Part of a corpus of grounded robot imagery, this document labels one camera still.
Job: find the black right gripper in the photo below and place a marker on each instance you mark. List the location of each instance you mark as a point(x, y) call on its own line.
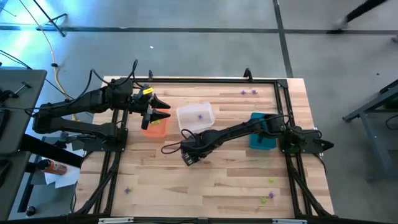
point(196, 144)

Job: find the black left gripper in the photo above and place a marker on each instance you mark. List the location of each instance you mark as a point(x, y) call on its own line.
point(141, 101)

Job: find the clear plastic bin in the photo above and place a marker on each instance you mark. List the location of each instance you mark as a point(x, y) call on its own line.
point(194, 124)

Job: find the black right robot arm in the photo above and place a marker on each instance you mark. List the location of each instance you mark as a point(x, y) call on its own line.
point(236, 132)

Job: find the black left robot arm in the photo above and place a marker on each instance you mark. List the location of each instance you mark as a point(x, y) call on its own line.
point(77, 102)

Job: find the yellow tape tag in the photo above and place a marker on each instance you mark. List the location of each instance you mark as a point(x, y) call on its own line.
point(148, 91)

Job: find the orange plastic bin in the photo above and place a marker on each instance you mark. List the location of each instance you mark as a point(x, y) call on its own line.
point(158, 132)

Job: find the teal plastic bin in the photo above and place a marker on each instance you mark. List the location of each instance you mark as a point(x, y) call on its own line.
point(265, 144)

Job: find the white paper sheet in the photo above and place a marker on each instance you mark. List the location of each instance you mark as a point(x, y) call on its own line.
point(63, 180)
point(78, 152)

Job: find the black desk crossbar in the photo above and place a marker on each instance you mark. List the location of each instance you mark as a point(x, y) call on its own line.
point(53, 152)

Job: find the orange spray can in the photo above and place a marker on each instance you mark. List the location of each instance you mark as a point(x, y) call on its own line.
point(56, 168)

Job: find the grey desk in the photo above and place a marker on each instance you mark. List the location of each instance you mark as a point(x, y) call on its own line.
point(28, 124)

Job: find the black tripod stand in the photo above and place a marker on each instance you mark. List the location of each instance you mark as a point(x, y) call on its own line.
point(52, 21)

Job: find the black clamp tool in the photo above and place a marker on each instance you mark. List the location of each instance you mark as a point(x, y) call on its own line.
point(6, 95)

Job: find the black round knob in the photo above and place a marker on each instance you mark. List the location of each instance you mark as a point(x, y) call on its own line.
point(31, 211)

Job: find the grey metal cart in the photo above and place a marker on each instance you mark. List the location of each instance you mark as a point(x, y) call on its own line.
point(367, 107)

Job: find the person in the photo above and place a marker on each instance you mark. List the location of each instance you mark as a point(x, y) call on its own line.
point(363, 7)

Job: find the black frame clamp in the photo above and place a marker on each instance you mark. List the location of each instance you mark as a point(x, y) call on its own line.
point(248, 74)
point(150, 74)

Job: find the silver metal bracket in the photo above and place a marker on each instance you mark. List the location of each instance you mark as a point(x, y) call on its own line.
point(115, 220)
point(289, 221)

